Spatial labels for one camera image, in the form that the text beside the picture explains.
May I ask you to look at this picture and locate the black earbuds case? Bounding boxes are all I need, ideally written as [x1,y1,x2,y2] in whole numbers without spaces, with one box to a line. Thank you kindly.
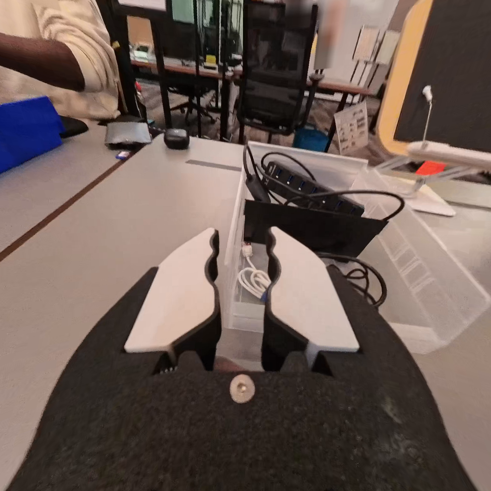
[164,128,190,148]

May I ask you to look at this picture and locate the grey desk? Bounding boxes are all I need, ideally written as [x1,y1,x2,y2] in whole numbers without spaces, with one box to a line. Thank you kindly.
[0,134,491,491]
[0,122,133,254]

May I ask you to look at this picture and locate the black USB cable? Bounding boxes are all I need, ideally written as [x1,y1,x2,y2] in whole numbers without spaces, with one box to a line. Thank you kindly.
[318,252,388,307]

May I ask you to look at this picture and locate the blue plastic bin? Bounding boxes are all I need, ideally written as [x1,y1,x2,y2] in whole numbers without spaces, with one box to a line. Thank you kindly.
[0,96,64,175]

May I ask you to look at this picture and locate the white cable with blue tape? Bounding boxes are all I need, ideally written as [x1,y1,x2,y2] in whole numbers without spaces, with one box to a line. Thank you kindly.
[239,243,273,304]

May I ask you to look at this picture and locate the wood-framed black board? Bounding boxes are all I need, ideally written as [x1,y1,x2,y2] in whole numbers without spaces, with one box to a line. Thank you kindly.
[376,0,491,156]

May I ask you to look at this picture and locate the wooden background table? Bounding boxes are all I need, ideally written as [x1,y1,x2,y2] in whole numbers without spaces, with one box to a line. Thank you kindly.
[130,58,374,96]

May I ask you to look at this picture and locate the black computer mouse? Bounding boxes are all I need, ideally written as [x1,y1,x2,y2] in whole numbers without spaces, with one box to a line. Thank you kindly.
[58,115,90,138]

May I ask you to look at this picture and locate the black mesh office chair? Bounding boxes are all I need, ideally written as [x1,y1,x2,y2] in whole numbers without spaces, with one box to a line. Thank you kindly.
[236,0,319,144]

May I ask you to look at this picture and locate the grey pouch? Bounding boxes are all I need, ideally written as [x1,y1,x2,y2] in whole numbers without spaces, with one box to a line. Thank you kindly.
[105,121,153,149]

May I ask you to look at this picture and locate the clear plastic bin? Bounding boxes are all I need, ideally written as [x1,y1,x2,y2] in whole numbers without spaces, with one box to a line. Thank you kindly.
[224,140,491,355]

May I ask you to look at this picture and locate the blue bucket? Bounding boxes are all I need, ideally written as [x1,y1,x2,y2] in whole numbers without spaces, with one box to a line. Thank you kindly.
[293,127,328,148]

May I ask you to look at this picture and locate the black divider panel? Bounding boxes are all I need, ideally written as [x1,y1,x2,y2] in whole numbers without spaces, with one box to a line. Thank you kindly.
[243,199,389,258]

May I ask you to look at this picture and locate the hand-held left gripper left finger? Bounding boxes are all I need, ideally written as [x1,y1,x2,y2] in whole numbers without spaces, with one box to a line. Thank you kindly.
[124,227,222,371]

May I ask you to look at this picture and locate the thick black hub cable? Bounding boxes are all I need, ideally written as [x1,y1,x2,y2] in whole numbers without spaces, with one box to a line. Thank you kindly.
[261,151,405,223]

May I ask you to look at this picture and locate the dark desk cable cover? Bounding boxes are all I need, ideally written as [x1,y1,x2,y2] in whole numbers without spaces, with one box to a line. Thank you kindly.
[186,159,243,172]

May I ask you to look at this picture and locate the another person's forearm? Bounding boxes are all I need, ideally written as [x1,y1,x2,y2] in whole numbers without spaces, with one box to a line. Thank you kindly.
[0,32,86,92]

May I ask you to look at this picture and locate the dark grey adapter with cable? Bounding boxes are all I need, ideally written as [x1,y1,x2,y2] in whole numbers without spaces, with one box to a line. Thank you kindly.
[243,144,272,203]

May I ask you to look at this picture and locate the white folding stand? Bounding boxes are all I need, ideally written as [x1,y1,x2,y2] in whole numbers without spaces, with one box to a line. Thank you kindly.
[374,85,491,217]

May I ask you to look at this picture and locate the printed instruction sheet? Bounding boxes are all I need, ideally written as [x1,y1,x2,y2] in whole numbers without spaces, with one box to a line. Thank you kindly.
[334,102,369,154]

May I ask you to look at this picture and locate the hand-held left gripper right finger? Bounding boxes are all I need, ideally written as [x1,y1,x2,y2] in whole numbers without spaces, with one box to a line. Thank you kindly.
[262,226,360,372]

